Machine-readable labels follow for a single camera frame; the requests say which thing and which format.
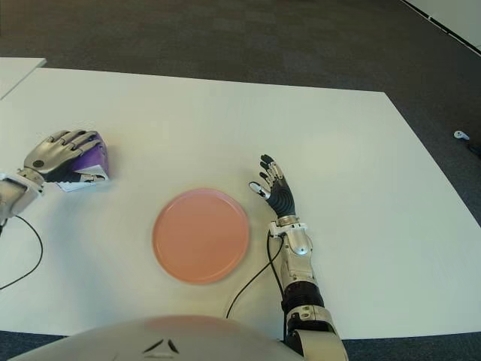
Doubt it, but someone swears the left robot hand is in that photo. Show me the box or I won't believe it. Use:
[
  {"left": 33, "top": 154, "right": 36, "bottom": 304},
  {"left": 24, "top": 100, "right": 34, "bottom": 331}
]
[{"left": 23, "top": 129, "right": 103, "bottom": 184}]

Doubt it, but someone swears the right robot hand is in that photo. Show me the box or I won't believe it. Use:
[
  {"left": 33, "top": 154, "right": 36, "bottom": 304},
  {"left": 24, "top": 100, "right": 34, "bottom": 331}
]
[{"left": 247, "top": 153, "right": 299, "bottom": 220}]

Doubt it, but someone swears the purple tissue paper pack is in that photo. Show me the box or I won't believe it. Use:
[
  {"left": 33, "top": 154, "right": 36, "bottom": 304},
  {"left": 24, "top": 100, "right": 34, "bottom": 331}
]
[{"left": 56, "top": 131, "right": 113, "bottom": 193}]

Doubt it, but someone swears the pink round plate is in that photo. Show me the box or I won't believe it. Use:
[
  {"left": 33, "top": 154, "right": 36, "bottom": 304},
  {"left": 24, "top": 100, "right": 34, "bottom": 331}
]
[{"left": 151, "top": 187, "right": 251, "bottom": 286}]

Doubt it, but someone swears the white side table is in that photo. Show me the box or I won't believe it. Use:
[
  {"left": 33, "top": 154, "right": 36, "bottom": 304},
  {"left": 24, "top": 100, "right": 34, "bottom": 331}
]
[{"left": 0, "top": 57, "right": 47, "bottom": 101}]

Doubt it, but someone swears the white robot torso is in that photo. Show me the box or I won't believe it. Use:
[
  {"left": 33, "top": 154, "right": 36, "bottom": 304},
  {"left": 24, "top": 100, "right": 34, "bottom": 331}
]
[{"left": 14, "top": 314, "right": 298, "bottom": 361}]

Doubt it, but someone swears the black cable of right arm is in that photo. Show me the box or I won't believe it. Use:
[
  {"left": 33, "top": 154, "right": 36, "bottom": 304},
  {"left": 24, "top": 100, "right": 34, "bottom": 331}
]
[{"left": 225, "top": 231, "right": 286, "bottom": 332}]

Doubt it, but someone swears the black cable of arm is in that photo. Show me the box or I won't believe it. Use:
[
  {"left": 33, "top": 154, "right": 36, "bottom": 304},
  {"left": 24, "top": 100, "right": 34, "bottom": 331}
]
[
  {"left": 0, "top": 214, "right": 44, "bottom": 290},
  {"left": 225, "top": 231, "right": 286, "bottom": 332}
]

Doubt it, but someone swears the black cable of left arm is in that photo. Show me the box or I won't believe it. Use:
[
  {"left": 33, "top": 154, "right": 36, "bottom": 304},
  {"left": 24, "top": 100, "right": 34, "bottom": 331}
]
[{"left": 0, "top": 214, "right": 44, "bottom": 290}]

